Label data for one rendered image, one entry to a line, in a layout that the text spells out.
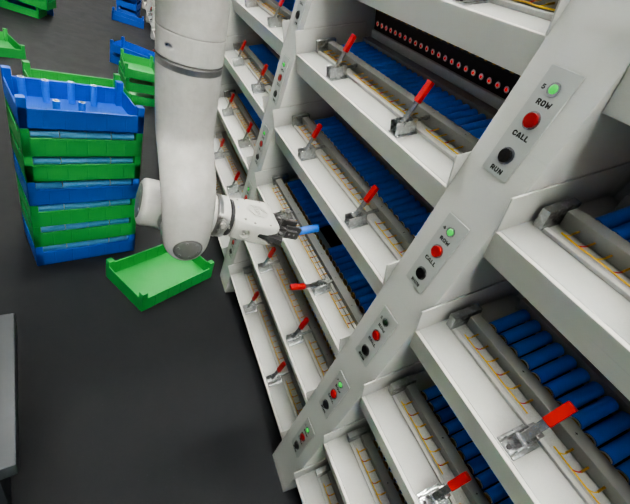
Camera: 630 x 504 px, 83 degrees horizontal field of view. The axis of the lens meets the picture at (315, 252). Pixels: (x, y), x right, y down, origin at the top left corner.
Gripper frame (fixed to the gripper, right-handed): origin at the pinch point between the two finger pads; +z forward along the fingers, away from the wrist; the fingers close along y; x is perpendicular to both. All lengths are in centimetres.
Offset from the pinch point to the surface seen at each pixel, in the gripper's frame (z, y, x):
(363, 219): 5.4, -12.3, -13.4
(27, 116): -51, 50, 14
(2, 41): -84, 265, 69
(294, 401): 17, -19, 44
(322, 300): 7.1, -14.4, 7.8
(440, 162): 2.3, -21.7, -30.9
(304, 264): 7.3, -2.7, 7.6
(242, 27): 8, 103, -22
